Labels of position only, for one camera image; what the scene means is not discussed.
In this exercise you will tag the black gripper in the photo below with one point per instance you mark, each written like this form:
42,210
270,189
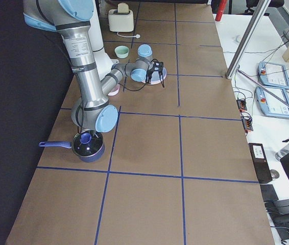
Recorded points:
150,72

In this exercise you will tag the blue plate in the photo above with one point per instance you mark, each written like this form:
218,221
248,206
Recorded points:
163,74

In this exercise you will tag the pink plate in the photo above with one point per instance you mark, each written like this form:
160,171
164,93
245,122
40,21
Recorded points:
156,83

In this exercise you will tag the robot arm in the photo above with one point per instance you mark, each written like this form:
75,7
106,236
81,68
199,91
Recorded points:
77,22

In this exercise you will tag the green bowl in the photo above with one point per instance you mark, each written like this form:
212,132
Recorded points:
121,51

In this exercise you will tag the pink bowl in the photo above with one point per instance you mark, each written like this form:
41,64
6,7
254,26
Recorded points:
114,91

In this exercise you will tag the cream toaster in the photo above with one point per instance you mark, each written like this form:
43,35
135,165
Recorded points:
120,22

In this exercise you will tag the bread slice in toaster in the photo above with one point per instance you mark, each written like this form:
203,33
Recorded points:
123,8

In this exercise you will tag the red cylinder object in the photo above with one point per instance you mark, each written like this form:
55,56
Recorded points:
222,6

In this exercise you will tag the orange connector module far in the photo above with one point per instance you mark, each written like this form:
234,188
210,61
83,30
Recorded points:
241,103

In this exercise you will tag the orange connector module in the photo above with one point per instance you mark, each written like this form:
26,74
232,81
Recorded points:
241,103
246,121

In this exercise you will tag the dark blue pot with lid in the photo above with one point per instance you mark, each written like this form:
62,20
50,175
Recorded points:
88,145

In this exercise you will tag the orange connector module near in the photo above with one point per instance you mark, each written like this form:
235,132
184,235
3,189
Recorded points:
246,121

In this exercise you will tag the black office chair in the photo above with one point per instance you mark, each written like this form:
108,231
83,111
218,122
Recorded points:
253,3

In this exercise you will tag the far teach pendant tablet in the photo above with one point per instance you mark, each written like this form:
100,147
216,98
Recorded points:
273,74

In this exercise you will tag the teach pendant tablet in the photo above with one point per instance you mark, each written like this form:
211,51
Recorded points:
273,74
271,107

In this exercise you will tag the near teach pendant tablet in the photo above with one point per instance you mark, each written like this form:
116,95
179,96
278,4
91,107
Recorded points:
271,107

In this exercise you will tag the black box with label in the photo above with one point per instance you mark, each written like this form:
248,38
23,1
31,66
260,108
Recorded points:
260,163

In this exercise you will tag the white reacher grabber stick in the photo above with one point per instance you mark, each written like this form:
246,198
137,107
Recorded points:
263,88

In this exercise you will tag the white camera post with base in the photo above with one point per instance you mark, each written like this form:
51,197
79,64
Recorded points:
103,61

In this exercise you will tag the aluminium frame post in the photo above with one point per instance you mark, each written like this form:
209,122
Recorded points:
253,23

